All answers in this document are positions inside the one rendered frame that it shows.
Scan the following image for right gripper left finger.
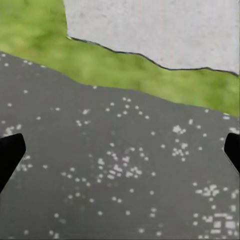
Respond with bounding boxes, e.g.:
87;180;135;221
0;133;26;193

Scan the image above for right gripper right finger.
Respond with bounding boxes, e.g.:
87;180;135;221
224;133;240;173

